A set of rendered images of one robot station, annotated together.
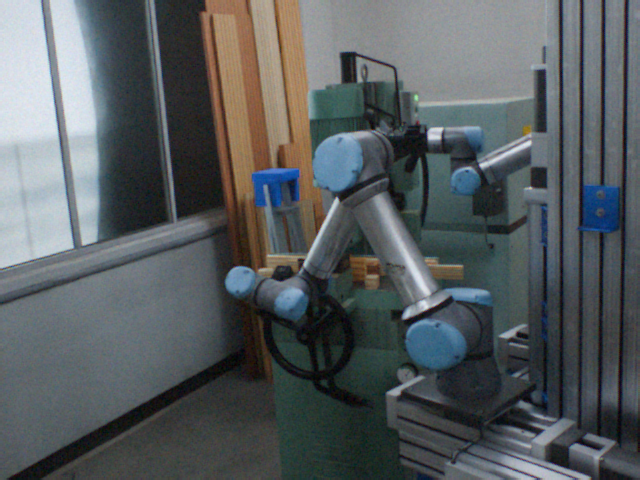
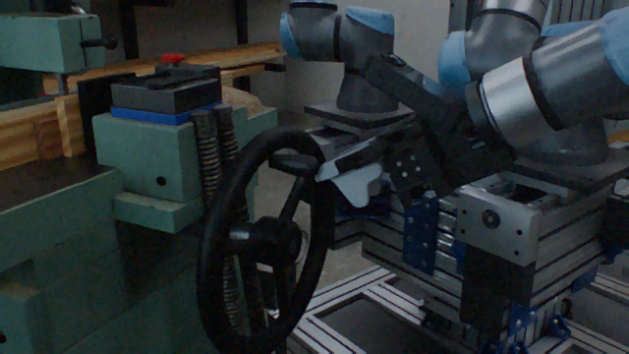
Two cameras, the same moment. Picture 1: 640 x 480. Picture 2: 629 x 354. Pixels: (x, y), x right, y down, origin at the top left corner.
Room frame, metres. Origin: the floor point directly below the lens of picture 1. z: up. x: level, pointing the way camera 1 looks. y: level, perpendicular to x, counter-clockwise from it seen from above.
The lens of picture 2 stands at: (1.93, 0.67, 1.12)
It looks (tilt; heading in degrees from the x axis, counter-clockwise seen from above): 19 degrees down; 274
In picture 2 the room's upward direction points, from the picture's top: straight up
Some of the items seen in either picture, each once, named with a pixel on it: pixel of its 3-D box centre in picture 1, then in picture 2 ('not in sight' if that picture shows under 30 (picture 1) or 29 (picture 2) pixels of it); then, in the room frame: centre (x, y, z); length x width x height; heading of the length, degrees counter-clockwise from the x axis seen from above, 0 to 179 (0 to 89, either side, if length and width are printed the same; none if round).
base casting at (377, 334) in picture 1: (360, 304); (30, 213); (2.45, -0.14, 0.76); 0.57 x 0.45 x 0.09; 156
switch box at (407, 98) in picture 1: (407, 114); not in sight; (2.57, -0.34, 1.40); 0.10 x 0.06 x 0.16; 156
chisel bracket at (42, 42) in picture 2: (346, 235); (48, 46); (2.35, -0.10, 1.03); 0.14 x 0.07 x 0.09; 156
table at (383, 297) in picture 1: (335, 291); (130, 167); (2.24, -0.05, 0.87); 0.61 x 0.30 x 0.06; 66
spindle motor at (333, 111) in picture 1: (337, 137); not in sight; (2.33, -0.09, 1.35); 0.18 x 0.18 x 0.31
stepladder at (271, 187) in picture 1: (295, 295); not in sight; (3.23, 0.12, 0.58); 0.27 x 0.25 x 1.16; 59
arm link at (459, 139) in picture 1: (463, 141); not in sight; (2.07, -0.43, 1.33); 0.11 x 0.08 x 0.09; 66
